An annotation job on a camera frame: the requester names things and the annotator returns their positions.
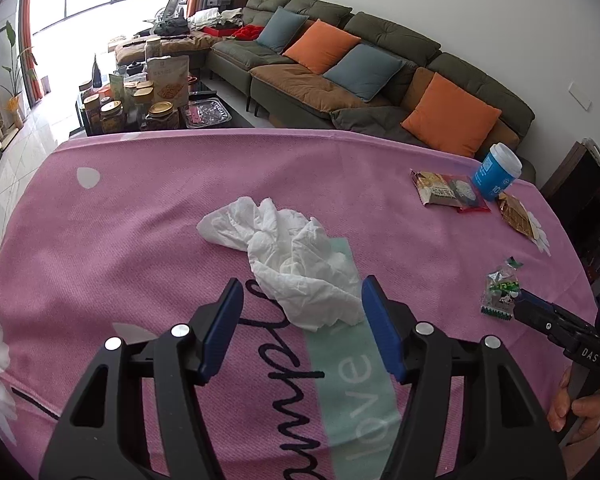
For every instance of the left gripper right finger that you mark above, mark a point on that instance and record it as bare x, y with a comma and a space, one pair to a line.
503, 434

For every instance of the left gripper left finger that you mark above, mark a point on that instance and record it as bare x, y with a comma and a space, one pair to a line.
101, 433

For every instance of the green clear candy wrapper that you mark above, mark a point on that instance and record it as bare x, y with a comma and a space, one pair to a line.
502, 288

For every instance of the white tissue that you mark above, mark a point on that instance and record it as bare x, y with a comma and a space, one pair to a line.
292, 259

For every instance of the person's right hand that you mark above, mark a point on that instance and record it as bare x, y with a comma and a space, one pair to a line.
587, 408

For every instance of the brown flat sachet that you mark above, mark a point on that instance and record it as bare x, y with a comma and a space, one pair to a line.
515, 215

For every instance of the pink floral tablecloth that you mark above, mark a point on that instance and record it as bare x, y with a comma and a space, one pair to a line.
104, 242

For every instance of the blue paper coffee cup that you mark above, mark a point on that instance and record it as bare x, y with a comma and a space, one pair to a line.
499, 169

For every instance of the red cookie packet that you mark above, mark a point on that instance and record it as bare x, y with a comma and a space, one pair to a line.
467, 195

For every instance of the cracker packet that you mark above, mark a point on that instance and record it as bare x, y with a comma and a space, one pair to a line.
432, 189

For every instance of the orange pillow near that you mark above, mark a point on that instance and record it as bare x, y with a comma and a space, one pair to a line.
451, 120

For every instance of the orange pillow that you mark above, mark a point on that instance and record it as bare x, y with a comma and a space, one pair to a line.
451, 120
321, 47

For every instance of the coffee table with jars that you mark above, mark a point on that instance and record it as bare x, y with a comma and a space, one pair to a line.
143, 111

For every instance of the tall leafy potted plant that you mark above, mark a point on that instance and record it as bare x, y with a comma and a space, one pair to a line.
21, 65

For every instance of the left orange grey curtain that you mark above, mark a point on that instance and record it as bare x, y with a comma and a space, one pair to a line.
30, 35

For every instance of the dark wine bottle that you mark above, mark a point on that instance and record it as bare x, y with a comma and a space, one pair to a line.
96, 75

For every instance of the blue pillow near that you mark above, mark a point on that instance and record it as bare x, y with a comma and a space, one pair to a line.
364, 71

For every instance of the blue pillow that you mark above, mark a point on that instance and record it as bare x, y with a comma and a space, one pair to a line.
281, 29
364, 71

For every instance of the kraft snack bag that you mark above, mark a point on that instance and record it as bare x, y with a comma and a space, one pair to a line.
169, 74

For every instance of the green sectional sofa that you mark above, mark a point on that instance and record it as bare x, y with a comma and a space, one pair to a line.
294, 97

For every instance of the orange pillow far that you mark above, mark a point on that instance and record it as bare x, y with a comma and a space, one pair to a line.
321, 47

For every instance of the blue pillow far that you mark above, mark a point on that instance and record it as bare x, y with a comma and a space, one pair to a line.
281, 29

